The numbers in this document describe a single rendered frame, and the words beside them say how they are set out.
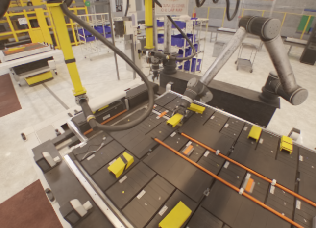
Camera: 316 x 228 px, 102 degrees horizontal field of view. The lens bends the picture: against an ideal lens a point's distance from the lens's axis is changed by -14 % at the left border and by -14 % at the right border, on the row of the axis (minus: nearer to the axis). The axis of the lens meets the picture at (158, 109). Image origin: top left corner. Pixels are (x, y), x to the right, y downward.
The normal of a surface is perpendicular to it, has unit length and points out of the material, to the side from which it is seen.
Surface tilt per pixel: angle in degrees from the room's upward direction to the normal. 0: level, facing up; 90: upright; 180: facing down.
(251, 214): 0
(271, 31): 90
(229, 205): 0
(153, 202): 0
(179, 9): 90
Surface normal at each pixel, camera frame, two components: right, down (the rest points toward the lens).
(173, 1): 0.21, 0.56
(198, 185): 0.00, -0.82
